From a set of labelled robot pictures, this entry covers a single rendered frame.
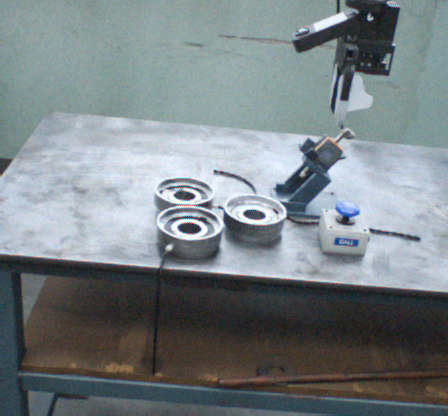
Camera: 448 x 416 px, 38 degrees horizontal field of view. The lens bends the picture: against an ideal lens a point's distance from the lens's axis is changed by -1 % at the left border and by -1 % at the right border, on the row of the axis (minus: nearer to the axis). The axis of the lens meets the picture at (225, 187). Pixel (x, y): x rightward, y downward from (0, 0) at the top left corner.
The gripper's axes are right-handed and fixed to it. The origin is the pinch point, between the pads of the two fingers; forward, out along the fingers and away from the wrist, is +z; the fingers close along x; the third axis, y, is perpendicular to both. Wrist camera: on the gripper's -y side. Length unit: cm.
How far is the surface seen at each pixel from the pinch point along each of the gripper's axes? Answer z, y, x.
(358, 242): 15.6, 3.9, -17.0
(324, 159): 8.2, -0.6, -1.4
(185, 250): 16.1, -24.1, -22.3
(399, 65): 29, 57, 147
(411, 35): 17, 59, 147
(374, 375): 41.8, 11.5, -19.1
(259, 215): 16.3, -11.8, -9.3
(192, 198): 16.4, -23.5, -4.7
